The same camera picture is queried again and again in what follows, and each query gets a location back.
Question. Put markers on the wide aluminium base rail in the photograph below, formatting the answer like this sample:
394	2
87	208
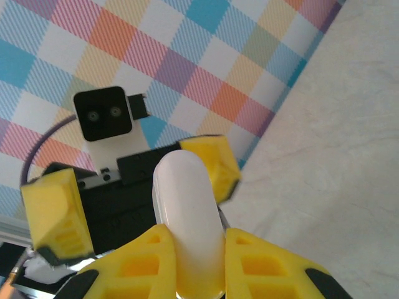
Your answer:
14	229

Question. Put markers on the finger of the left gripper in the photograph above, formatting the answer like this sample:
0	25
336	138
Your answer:
53	211
218	162

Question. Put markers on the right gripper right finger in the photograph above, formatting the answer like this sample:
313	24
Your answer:
268	271

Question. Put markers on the white earbud charging case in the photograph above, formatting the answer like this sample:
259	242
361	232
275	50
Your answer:
187	202

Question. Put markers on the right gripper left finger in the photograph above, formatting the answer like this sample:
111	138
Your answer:
134	268

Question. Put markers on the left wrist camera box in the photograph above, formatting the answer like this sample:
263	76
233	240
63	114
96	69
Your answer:
99	115

